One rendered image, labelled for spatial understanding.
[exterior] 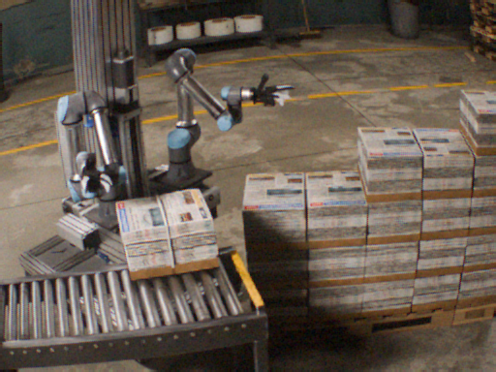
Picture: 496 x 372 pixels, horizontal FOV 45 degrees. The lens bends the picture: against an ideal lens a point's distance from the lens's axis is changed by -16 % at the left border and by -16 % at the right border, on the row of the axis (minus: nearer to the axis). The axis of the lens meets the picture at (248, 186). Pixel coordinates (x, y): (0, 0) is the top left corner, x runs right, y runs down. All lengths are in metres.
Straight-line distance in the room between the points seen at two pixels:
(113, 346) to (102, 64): 1.43
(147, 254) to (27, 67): 7.09
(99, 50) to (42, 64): 6.37
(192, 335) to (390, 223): 1.22
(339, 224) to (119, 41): 1.39
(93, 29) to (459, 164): 1.91
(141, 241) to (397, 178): 1.21
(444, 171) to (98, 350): 1.80
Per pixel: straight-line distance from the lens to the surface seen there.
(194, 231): 2.72
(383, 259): 3.36
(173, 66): 3.38
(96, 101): 3.05
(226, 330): 2.52
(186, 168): 3.53
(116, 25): 3.29
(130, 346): 2.51
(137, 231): 2.69
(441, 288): 3.55
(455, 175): 3.22
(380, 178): 3.15
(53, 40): 9.49
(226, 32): 9.07
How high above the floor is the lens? 2.32
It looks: 26 degrees down
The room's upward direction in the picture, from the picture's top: 4 degrees counter-clockwise
